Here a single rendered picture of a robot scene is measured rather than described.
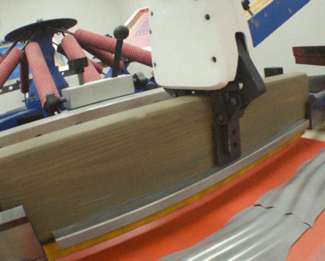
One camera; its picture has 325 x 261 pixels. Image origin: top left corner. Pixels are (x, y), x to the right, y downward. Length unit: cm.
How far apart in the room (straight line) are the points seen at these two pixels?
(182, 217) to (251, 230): 7
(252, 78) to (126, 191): 13
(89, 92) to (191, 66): 27
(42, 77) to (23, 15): 382
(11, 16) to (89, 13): 136
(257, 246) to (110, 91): 37
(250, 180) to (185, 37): 17
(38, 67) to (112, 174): 57
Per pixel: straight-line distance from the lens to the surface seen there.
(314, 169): 33
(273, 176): 32
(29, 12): 451
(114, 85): 49
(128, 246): 24
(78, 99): 47
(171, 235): 24
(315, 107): 42
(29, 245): 19
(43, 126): 40
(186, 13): 23
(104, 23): 477
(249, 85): 22
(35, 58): 78
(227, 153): 25
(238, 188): 30
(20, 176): 19
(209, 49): 21
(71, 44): 83
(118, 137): 20
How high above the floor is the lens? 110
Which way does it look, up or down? 15 degrees down
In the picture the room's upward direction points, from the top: 9 degrees counter-clockwise
